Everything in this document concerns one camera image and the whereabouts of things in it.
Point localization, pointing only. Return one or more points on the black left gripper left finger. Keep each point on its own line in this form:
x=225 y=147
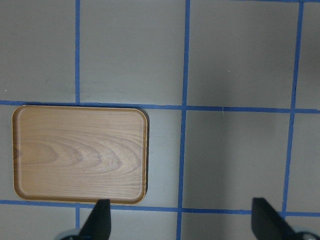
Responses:
x=98 y=223

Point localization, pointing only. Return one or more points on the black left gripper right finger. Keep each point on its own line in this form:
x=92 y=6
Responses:
x=267 y=224

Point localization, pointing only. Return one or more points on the brown wooden tray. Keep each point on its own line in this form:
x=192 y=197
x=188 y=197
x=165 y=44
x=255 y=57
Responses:
x=80 y=154

